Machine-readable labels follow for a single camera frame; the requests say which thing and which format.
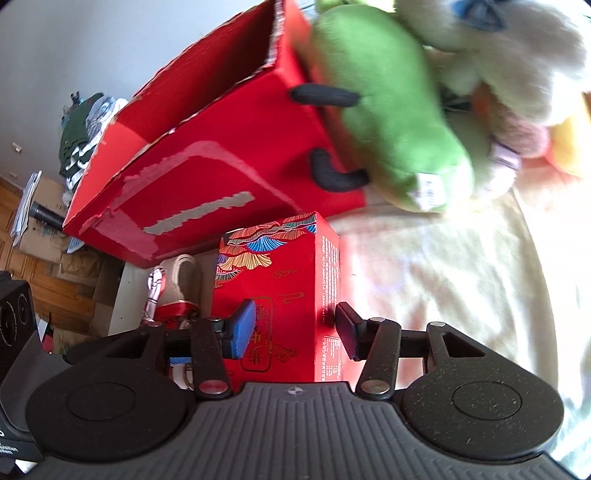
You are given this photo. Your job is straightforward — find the pale printed bed sheet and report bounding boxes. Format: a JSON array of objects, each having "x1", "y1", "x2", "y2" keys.
[{"x1": 318, "y1": 88, "x2": 591, "y2": 468}]

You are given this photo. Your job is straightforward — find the large red cardboard box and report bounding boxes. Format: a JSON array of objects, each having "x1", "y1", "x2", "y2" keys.
[{"x1": 62, "y1": 0, "x2": 370, "y2": 269}]

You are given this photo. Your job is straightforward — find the white furniture panel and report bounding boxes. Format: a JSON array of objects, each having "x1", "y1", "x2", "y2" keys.
[{"x1": 90, "y1": 256, "x2": 160, "y2": 337}]

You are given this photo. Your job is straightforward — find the red and white cloth bag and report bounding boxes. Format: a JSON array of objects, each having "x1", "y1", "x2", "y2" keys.
[{"x1": 144, "y1": 253, "x2": 206, "y2": 392}]

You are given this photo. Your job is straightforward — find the flattened brown cardboard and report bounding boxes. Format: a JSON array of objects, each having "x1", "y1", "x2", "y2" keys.
[{"x1": 55, "y1": 249, "x2": 121, "y2": 333}]

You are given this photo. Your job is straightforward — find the green plush toy black arms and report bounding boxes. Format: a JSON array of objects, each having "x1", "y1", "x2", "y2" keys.
[{"x1": 290, "y1": 4, "x2": 476, "y2": 214}]

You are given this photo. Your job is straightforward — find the stack of papers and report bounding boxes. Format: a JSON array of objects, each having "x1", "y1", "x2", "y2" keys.
[{"x1": 10, "y1": 171, "x2": 42, "y2": 247}]

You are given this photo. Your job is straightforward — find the yellow plush toy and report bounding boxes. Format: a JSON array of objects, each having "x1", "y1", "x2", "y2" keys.
[{"x1": 547, "y1": 92, "x2": 591, "y2": 178}]

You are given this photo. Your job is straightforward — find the pile of folded clothes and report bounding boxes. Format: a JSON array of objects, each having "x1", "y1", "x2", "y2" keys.
[{"x1": 59, "y1": 92, "x2": 129, "y2": 192}]

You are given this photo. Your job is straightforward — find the white plush toy blue bow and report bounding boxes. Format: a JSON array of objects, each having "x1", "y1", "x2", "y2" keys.
[{"x1": 394, "y1": 0, "x2": 589, "y2": 127}]

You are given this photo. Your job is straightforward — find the pink plush toy plaid ears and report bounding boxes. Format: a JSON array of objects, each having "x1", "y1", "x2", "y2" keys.
[{"x1": 471, "y1": 111, "x2": 552, "y2": 200}]

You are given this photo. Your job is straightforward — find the black cylinder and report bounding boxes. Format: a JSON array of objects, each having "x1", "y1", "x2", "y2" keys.
[{"x1": 29, "y1": 201, "x2": 65, "y2": 232}]

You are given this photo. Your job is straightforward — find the small red patterned box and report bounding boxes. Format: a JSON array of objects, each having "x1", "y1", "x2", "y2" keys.
[{"x1": 213, "y1": 211, "x2": 342, "y2": 384}]

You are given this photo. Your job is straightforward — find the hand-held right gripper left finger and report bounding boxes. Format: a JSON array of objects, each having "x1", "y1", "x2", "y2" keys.
[{"x1": 62, "y1": 299, "x2": 257, "y2": 400}]

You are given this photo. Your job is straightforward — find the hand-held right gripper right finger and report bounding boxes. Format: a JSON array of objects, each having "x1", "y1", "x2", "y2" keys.
[{"x1": 335, "y1": 302, "x2": 488, "y2": 400}]

